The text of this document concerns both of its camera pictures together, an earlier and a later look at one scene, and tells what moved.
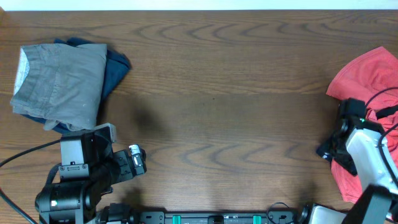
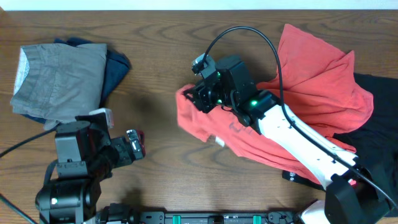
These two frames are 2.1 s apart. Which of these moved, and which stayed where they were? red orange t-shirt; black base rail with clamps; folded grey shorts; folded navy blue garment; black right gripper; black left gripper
Moved: black left gripper; black right gripper; red orange t-shirt
Stayed: folded navy blue garment; black base rail with clamps; folded grey shorts
